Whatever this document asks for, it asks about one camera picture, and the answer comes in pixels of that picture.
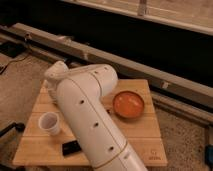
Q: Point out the white ribbed bottle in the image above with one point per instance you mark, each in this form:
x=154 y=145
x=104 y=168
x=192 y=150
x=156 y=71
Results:
x=51 y=93

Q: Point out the grey metal rail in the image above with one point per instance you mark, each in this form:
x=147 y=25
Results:
x=52 y=46

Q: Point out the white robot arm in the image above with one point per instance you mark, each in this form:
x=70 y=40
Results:
x=77 y=93

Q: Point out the black floor box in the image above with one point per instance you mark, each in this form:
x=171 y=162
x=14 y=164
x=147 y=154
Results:
x=12 y=49

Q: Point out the white plastic cup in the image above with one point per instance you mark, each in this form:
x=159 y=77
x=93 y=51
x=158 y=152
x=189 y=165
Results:
x=50 y=123

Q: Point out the orange bowl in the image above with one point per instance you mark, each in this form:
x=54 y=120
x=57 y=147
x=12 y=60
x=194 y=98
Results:
x=128 y=104

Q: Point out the black rectangular block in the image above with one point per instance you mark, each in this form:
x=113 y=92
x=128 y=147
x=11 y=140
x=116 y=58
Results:
x=70 y=148

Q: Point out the wooden window frame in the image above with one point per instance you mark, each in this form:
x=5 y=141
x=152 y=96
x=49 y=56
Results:
x=194 y=15

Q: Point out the black clamp handle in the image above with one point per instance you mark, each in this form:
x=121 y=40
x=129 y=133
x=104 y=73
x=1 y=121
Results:
x=19 y=127

